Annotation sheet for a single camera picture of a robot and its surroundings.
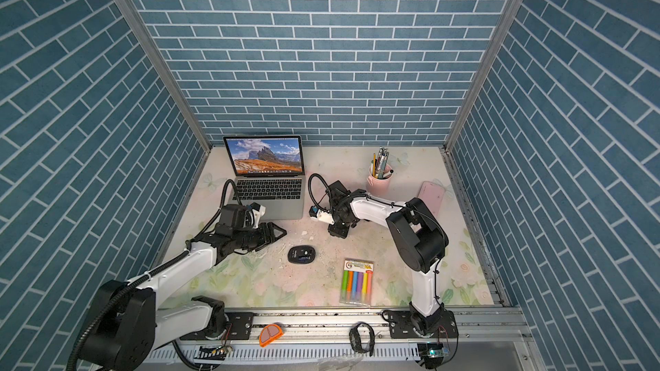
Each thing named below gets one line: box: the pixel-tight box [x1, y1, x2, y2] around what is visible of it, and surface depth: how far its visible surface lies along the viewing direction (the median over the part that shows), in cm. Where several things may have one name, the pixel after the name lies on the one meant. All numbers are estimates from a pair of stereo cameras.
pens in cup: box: [370, 146, 394, 180], surface depth 99 cm
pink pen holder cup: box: [366, 164, 394, 198], surface depth 100 cm
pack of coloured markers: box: [339, 258, 374, 307], surface depth 82 cm
